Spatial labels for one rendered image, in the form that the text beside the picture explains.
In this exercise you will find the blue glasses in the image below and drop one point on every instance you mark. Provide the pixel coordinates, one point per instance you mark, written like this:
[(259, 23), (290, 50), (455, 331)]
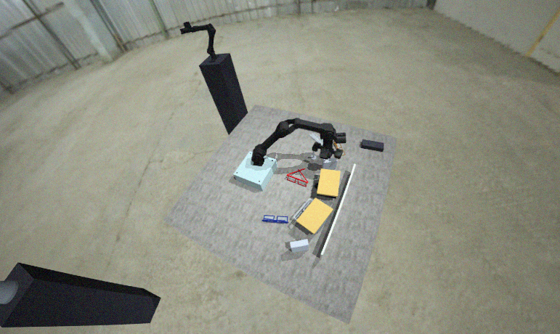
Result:
[(280, 219)]

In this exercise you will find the yellow rectangular block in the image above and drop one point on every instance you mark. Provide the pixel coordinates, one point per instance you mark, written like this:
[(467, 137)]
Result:
[(315, 216)]

